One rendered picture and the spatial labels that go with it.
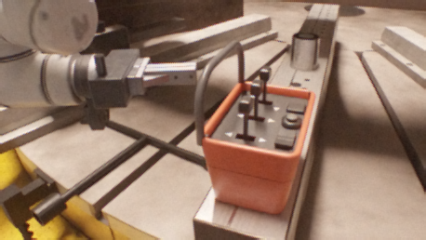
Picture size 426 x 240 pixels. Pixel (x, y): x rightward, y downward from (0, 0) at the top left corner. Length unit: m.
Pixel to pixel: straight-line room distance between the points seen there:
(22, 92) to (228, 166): 0.34
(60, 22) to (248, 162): 0.28
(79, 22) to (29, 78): 0.17
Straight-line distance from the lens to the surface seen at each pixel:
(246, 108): 0.42
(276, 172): 0.43
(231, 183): 0.47
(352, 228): 1.03
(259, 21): 2.48
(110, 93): 0.49
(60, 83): 0.54
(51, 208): 1.11
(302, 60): 0.97
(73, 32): 0.42
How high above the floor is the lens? 1.06
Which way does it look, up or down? 31 degrees down
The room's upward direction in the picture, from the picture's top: 2 degrees counter-clockwise
